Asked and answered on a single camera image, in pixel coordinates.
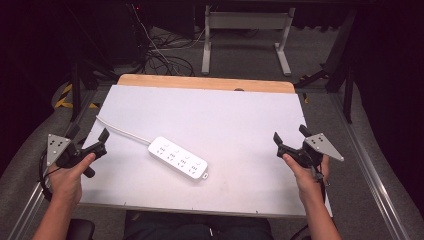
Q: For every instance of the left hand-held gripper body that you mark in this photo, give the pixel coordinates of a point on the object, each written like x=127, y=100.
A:
x=59, y=146

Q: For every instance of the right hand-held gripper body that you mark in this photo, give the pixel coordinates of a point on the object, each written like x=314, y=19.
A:
x=325, y=145

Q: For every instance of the white power strip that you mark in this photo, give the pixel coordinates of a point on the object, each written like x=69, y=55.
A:
x=178, y=159

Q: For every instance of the person's left hand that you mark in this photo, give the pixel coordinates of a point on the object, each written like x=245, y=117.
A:
x=66, y=183

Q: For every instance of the person's right hand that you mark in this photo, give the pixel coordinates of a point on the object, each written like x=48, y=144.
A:
x=310, y=183

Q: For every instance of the yellow black hazard tape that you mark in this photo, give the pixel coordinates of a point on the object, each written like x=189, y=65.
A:
x=65, y=100

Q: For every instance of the black tripod stand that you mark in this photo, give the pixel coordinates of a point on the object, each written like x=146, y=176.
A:
x=76, y=90

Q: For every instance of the black metal stand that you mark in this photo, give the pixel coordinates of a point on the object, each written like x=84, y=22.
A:
x=343, y=70

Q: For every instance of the white table board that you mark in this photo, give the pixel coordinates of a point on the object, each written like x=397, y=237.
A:
x=206, y=113

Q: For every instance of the black chair armrest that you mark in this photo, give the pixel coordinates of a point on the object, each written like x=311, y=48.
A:
x=80, y=230

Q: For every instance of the wooden table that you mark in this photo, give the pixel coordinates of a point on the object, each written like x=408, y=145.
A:
x=186, y=82

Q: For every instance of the person's dark trousers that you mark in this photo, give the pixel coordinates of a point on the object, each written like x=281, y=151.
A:
x=200, y=228

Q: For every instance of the aluminium floor rail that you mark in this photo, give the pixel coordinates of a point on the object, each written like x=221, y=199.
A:
x=373, y=173
x=35, y=203

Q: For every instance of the white metal stand frame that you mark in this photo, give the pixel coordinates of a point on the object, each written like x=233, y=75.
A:
x=248, y=20

